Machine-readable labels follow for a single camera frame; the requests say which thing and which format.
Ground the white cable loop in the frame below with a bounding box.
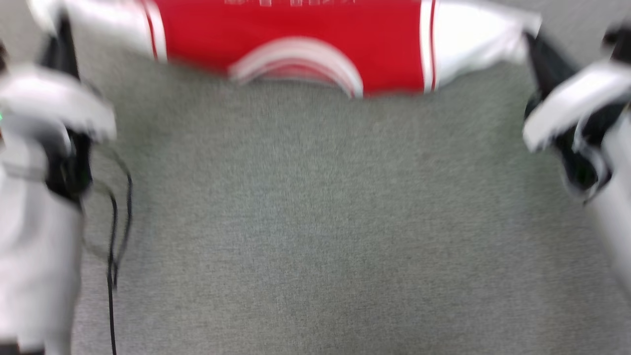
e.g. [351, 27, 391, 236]
[572, 116, 614, 200]

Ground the thin black cable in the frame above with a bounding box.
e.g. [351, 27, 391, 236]
[83, 145, 134, 355]

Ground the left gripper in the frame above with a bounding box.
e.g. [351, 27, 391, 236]
[0, 15, 117, 203]

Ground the red and white jersey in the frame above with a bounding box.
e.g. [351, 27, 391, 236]
[27, 0, 543, 99]

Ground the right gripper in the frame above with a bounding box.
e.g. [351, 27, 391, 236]
[523, 33, 631, 198]

